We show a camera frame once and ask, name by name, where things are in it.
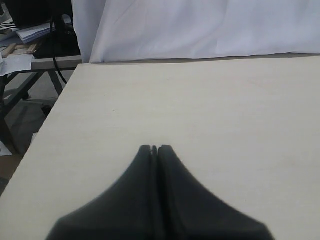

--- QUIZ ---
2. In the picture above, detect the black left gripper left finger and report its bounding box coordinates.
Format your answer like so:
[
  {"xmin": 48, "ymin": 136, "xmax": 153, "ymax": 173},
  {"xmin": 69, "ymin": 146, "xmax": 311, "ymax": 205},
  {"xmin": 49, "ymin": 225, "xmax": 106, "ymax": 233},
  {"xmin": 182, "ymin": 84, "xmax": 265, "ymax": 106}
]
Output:
[{"xmin": 47, "ymin": 145, "xmax": 157, "ymax": 240}]

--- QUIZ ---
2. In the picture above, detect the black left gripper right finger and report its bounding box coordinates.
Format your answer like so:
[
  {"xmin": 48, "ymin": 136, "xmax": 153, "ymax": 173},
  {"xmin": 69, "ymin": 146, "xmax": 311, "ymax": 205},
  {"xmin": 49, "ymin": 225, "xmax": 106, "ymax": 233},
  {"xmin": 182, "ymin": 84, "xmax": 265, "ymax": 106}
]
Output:
[{"xmin": 157, "ymin": 145, "xmax": 274, "ymax": 240}]

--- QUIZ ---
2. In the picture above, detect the grey side desk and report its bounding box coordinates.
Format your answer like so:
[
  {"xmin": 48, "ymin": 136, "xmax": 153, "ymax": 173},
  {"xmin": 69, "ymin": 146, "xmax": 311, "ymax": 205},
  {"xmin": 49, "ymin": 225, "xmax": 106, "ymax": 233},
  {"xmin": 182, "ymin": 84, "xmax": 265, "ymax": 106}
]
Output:
[{"xmin": 0, "ymin": 54, "xmax": 83, "ymax": 153}]

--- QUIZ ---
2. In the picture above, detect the black monitor stand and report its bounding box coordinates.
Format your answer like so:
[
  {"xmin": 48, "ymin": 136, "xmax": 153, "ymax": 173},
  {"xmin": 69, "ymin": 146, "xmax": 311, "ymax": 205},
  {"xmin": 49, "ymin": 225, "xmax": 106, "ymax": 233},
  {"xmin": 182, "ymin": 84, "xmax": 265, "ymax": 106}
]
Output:
[{"xmin": 33, "ymin": 0, "xmax": 80, "ymax": 59}]

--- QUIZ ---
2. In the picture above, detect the white backdrop cloth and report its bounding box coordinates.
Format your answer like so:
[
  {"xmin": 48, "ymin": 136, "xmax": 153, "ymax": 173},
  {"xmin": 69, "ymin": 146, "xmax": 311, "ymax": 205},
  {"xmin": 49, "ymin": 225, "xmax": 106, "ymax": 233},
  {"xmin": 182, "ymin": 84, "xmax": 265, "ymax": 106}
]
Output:
[{"xmin": 72, "ymin": 0, "xmax": 320, "ymax": 63}]

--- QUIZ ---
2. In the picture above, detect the stack of papers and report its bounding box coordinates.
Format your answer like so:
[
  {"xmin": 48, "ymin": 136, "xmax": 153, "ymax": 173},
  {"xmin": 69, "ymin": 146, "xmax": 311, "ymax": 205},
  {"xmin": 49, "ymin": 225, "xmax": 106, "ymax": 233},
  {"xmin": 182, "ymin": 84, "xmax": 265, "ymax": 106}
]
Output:
[{"xmin": 16, "ymin": 22, "xmax": 51, "ymax": 44}]

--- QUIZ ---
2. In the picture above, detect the black cable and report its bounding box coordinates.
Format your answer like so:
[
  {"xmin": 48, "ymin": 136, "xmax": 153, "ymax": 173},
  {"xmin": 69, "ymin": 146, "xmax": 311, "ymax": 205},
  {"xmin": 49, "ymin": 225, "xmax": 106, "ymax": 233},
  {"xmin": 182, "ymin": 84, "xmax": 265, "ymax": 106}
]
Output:
[{"xmin": 49, "ymin": 14, "xmax": 69, "ymax": 85}]

